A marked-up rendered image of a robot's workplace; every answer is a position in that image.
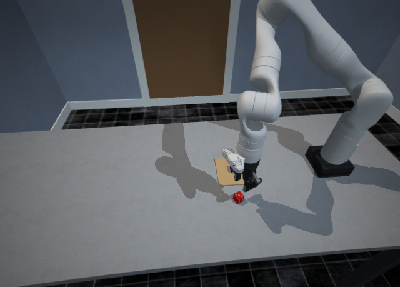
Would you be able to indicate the tan square mat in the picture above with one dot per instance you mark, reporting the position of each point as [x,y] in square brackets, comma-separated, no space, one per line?
[225,177]

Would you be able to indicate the red die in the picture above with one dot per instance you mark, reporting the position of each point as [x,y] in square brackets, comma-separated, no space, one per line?
[238,197]

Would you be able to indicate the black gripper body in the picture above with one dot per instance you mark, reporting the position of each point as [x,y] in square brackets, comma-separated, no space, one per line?
[250,168]

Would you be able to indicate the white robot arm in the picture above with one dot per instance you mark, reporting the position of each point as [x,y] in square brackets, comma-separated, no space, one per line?
[333,56]

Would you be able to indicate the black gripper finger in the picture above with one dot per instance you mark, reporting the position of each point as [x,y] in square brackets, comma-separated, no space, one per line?
[237,176]
[250,182]

